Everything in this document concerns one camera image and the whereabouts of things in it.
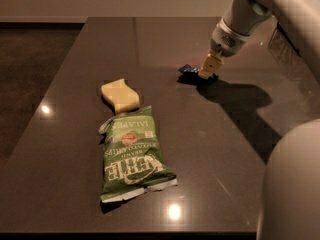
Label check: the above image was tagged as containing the blue rxbar blueberry bar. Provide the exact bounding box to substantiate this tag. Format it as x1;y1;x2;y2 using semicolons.
178;64;218;82

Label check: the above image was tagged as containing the green jalapeno chips bag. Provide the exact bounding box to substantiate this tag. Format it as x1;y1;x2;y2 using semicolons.
99;106;178;204

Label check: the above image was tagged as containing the yellow sponge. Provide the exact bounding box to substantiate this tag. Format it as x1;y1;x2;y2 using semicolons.
101;79;140;114

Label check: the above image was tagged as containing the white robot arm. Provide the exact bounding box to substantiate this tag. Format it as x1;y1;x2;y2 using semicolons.
199;0;320;240

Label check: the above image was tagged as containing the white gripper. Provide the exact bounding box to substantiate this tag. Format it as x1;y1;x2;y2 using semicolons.
198;18;251;79

